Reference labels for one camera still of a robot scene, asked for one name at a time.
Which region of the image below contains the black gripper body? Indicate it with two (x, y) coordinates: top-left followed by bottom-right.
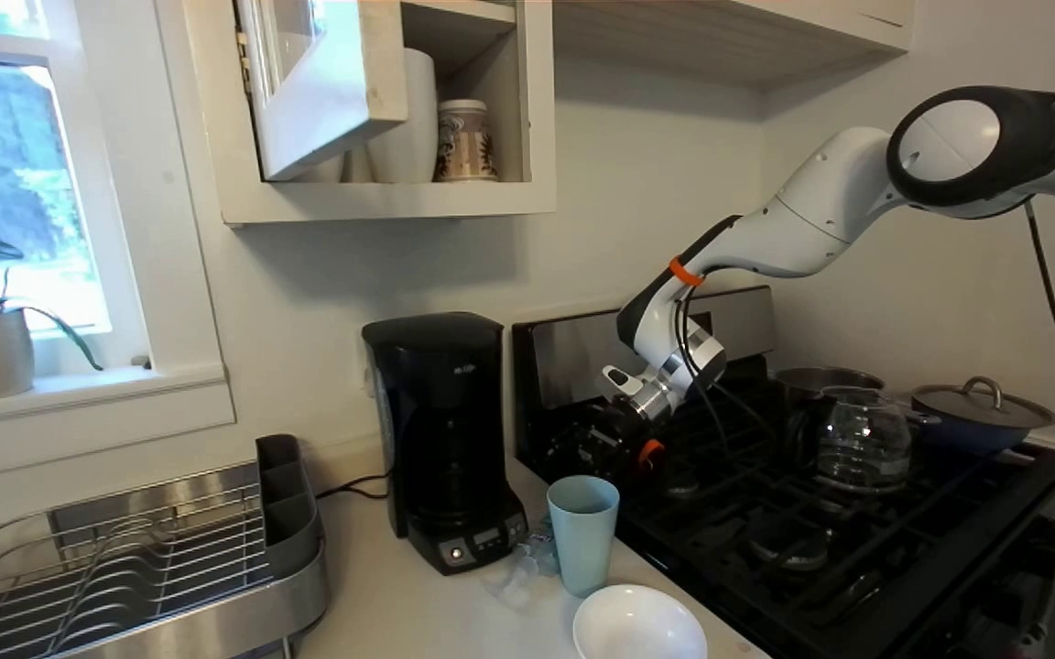
(575, 412), (654, 475)

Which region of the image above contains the green hand sanitizer bottle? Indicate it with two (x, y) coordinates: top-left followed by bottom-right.
(489, 528), (562, 607)

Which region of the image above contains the black stainless gas stove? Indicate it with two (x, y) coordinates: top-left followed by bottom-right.
(511, 286), (1055, 659)

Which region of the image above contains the light blue plastic cup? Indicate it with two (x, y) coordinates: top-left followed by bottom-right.
(546, 473), (624, 602)

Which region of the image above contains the black coffee maker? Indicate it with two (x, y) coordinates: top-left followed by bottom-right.
(361, 312), (530, 579)

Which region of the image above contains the white bowl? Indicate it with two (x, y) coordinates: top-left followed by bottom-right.
(567, 584), (710, 659)

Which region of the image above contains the glass coffee carafe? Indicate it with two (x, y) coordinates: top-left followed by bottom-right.
(811, 385), (917, 500)

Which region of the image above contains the patterned jar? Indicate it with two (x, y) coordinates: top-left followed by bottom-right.
(434, 94), (500, 188)

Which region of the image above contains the blue pan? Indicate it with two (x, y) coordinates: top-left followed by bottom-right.
(910, 412), (1046, 461)

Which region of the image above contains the steel pan lid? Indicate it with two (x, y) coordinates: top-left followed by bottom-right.
(911, 375), (1055, 436)

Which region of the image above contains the white jug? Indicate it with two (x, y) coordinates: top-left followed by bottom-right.
(361, 44), (445, 188)

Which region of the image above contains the white glass cabinet door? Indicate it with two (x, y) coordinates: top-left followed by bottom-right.
(231, 0), (412, 188)

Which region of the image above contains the stainless steel dish rack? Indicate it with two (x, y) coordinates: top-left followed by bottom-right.
(0, 431), (334, 659)

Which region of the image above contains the white framed window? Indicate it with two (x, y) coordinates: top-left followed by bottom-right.
(0, 0), (237, 486)

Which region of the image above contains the orange cable strap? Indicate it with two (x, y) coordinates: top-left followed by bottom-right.
(666, 256), (710, 293)

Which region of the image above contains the black coffee maker cord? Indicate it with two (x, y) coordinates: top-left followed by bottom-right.
(314, 473), (396, 506)

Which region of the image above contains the white wall cabinet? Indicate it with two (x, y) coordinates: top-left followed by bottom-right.
(154, 0), (562, 230)

